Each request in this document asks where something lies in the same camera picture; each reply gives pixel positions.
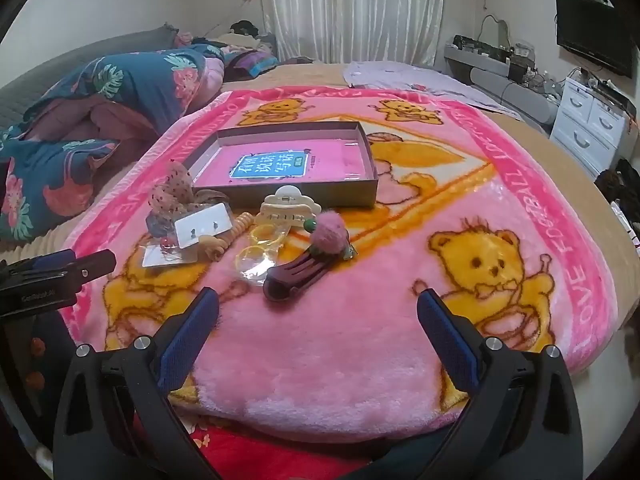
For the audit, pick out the pink bear print blanket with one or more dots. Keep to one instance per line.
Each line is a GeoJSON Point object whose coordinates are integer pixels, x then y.
{"type": "Point", "coordinates": [350, 335]}

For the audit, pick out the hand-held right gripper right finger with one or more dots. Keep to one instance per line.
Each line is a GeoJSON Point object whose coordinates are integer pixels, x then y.
{"type": "Point", "coordinates": [450, 340]}

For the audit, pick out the electronics clutter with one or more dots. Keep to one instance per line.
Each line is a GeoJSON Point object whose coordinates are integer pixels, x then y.
{"type": "Point", "coordinates": [490, 50]}

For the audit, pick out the pink pompom hair clip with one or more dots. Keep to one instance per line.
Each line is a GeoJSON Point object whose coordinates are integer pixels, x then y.
{"type": "Point", "coordinates": [327, 232]}

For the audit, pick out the cream hair claw clip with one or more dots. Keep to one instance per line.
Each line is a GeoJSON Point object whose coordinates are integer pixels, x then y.
{"type": "Point", "coordinates": [285, 205]}

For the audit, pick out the white curtain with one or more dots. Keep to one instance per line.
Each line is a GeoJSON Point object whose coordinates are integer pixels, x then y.
{"type": "Point", "coordinates": [350, 10]}

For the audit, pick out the black television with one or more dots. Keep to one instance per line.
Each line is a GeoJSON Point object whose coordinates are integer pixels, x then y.
{"type": "Point", "coordinates": [590, 30]}

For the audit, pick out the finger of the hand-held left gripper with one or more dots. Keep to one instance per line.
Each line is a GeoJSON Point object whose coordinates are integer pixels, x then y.
{"type": "Point", "coordinates": [50, 260]}
{"type": "Point", "coordinates": [97, 262]}

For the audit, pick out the red cherry earring card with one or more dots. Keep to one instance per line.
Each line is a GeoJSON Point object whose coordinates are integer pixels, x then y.
{"type": "Point", "coordinates": [172, 256]}

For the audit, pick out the purple striped pillow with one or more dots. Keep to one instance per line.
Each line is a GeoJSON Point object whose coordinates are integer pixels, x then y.
{"type": "Point", "coordinates": [250, 62]}

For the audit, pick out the dark maroon hair clip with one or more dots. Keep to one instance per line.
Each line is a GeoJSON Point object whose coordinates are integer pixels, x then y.
{"type": "Point", "coordinates": [295, 272]}

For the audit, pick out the grey cardboard box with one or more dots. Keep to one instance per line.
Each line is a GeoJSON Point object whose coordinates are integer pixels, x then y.
{"type": "Point", "coordinates": [300, 197]}

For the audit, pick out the bag of yellow rings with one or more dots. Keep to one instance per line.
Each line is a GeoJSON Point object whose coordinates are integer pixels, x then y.
{"type": "Point", "coordinates": [260, 262]}

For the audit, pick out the purple bed sheet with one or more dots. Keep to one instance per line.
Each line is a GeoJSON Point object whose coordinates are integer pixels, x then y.
{"type": "Point", "coordinates": [400, 75]}

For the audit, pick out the blue floral pillow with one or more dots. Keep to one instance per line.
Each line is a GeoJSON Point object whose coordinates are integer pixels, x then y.
{"type": "Point", "coordinates": [125, 85]}

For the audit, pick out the white earring card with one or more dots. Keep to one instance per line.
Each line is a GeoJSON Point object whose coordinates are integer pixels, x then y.
{"type": "Point", "coordinates": [200, 225]}

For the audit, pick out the grey quilted headboard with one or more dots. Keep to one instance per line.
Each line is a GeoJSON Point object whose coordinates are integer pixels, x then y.
{"type": "Point", "coordinates": [75, 55]}

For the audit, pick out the white drawer cabinet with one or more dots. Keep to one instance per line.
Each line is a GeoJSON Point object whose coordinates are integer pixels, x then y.
{"type": "Point", "coordinates": [580, 110]}

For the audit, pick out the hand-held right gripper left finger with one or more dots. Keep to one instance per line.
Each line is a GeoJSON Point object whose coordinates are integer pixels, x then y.
{"type": "Point", "coordinates": [187, 340]}

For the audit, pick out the person's red printed clothing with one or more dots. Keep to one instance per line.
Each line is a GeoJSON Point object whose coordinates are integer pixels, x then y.
{"type": "Point", "coordinates": [250, 455]}

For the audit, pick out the beige lace hair bow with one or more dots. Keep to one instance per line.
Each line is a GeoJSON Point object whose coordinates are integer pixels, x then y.
{"type": "Point", "coordinates": [172, 192]}

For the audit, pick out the grey low cabinet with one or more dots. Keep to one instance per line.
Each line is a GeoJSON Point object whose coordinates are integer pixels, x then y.
{"type": "Point", "coordinates": [500, 85]}

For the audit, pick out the dark clothes pile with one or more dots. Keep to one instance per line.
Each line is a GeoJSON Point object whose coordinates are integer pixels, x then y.
{"type": "Point", "coordinates": [617, 190]}

